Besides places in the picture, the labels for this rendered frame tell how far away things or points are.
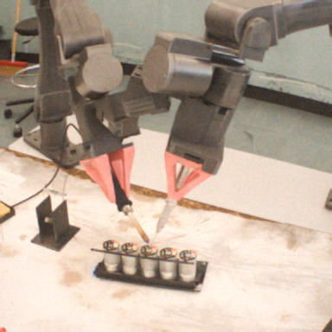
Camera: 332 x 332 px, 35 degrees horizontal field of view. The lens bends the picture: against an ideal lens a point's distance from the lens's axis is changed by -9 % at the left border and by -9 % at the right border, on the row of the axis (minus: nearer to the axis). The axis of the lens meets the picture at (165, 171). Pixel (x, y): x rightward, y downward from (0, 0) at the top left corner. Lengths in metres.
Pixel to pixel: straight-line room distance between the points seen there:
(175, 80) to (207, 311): 0.34
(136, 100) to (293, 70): 2.74
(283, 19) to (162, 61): 0.17
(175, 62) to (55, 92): 0.55
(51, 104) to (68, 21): 0.32
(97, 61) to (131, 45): 3.05
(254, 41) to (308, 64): 2.73
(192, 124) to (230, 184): 0.43
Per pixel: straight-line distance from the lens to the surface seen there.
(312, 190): 1.09
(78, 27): 0.85
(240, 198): 1.04
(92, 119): 0.81
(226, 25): 0.64
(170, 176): 0.73
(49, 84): 1.12
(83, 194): 1.06
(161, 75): 0.61
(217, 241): 0.93
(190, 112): 0.66
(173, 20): 3.61
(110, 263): 0.82
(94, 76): 0.76
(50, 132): 1.18
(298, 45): 3.34
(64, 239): 0.94
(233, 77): 0.65
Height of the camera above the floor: 1.30
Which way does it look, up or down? 29 degrees down
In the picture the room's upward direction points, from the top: straight up
